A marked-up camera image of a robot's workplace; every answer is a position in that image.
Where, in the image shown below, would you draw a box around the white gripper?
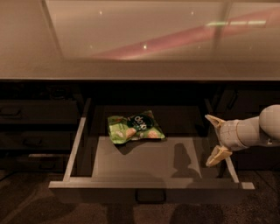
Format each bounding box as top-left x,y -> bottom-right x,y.
205,115 -> 247,167

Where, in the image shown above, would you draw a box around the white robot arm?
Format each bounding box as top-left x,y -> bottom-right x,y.
205,104 -> 280,167

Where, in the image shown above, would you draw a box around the dark object in left drawer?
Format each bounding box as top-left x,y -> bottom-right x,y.
49,87 -> 69,100

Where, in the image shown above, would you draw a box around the white strip in bottom drawer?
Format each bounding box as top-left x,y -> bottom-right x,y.
28,154 -> 69,158

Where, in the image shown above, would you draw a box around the colourful items in top drawer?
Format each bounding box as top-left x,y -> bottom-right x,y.
108,110 -> 165,144

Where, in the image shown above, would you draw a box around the grey drawer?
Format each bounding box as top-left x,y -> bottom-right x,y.
0,100 -> 80,124
49,99 -> 255,204
0,131 -> 75,151
0,154 -> 69,172

